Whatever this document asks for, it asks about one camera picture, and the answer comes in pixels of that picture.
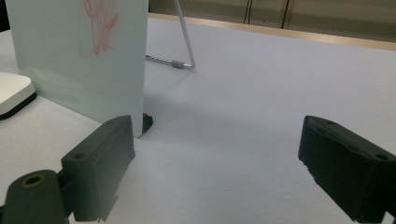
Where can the wooden table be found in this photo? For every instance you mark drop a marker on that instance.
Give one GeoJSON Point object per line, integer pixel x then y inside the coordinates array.
{"type": "Point", "coordinates": [280, 31]}

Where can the pale green glass writing board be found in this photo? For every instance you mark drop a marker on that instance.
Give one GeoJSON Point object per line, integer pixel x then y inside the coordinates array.
{"type": "Point", "coordinates": [62, 77]}

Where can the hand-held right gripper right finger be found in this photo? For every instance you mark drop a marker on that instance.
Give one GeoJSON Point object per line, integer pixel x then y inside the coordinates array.
{"type": "Point", "coordinates": [348, 168]}

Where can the white table mat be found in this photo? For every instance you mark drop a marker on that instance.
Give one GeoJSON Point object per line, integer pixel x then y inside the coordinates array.
{"type": "Point", "coordinates": [233, 109]}

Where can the small red black object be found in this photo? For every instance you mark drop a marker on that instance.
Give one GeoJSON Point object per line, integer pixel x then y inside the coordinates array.
{"type": "Point", "coordinates": [147, 123]}

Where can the white board eraser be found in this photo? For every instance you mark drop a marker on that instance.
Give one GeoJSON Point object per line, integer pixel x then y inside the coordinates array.
{"type": "Point", "coordinates": [12, 90]}

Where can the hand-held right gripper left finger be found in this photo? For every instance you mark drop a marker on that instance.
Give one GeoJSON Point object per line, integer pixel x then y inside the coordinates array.
{"type": "Point", "coordinates": [96, 168]}

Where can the metal stand leg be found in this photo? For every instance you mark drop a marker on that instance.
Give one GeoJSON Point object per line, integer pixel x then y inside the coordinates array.
{"type": "Point", "coordinates": [187, 40]}

